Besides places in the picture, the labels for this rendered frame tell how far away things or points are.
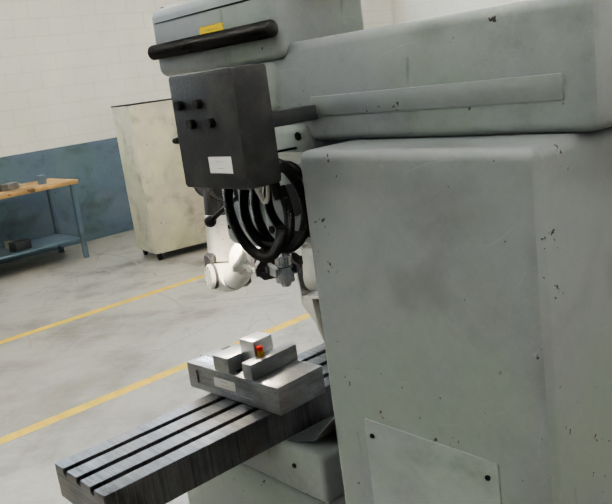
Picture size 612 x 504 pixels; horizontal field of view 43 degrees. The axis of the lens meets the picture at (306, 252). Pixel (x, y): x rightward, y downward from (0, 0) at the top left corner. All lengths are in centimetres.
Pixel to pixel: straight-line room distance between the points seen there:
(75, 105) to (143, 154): 220
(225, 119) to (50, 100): 848
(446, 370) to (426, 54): 53
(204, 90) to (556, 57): 59
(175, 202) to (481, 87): 689
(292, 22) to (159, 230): 649
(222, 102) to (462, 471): 75
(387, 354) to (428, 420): 13
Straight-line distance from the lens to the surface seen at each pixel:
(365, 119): 146
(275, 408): 180
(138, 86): 1033
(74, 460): 181
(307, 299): 272
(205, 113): 139
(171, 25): 189
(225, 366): 189
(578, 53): 119
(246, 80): 133
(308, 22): 164
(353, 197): 134
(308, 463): 181
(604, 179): 128
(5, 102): 959
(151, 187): 794
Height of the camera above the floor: 170
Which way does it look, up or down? 13 degrees down
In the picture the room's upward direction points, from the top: 8 degrees counter-clockwise
